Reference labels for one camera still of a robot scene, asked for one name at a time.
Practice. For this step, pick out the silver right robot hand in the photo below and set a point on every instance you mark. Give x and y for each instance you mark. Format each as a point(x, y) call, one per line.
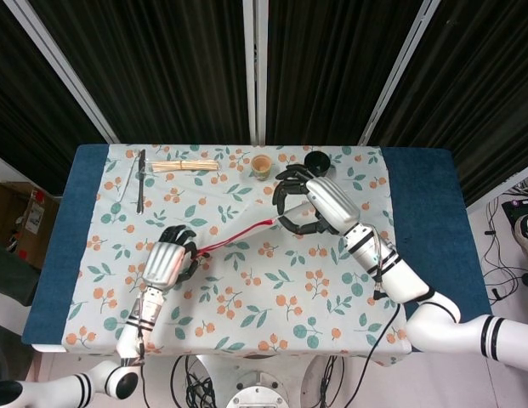
point(336, 204)

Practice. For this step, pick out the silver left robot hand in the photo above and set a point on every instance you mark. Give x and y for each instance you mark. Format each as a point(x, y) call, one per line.
point(163, 265)

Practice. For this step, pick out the white mesh zipper pouch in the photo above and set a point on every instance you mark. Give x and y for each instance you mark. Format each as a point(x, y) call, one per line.
point(242, 236)

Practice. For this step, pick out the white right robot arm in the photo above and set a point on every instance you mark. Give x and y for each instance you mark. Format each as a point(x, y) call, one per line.
point(401, 278)

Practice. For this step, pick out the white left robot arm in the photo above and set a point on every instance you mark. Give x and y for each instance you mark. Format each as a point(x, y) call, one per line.
point(136, 327)

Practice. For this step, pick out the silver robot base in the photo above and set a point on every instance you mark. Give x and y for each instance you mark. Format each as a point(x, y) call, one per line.
point(257, 393)

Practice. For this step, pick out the black cup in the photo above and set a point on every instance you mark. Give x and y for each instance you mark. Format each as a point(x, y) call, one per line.
point(318, 162)

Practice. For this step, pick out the green floral cup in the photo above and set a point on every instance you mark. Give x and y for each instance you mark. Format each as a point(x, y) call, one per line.
point(260, 166)

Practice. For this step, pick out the black pen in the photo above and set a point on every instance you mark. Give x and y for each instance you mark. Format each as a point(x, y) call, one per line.
point(140, 183)

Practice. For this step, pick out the floral orange fruit tablecloth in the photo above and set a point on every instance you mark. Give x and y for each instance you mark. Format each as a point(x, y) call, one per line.
point(246, 297)

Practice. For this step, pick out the blue table cover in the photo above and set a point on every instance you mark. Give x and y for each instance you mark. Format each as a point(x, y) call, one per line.
point(425, 204)

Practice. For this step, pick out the bundle of wooden sticks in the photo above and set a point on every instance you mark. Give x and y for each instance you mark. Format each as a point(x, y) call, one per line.
point(183, 166)

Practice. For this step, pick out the black pleated curtain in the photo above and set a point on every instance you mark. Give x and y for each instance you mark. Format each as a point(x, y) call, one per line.
point(25, 110)
point(331, 68)
point(484, 102)
point(161, 68)

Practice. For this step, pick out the brown cardboard box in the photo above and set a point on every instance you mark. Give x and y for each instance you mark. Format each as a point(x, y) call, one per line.
point(25, 221)

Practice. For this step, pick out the white frame post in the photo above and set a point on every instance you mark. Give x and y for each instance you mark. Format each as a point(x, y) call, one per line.
point(399, 72)
point(68, 72)
point(255, 72)

